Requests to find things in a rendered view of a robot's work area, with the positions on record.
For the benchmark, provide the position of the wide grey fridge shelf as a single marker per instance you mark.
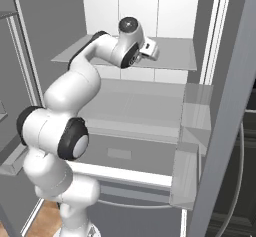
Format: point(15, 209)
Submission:
point(133, 107)

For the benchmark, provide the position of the grey fridge door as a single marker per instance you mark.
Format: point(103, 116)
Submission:
point(233, 97)
point(13, 64)

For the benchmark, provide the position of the grey freezer drawer front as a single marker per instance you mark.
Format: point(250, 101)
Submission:
point(133, 221)

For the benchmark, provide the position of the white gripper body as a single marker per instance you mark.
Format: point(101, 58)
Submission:
point(150, 49)

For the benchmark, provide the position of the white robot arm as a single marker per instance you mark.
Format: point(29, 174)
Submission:
point(73, 84)

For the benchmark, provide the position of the grey glass fridge shelf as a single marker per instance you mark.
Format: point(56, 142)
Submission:
point(173, 54)

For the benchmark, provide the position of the grey fridge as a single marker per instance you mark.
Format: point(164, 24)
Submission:
point(53, 11)

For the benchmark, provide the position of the grey fridge crisper drawer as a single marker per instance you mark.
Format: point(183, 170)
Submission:
point(150, 154)

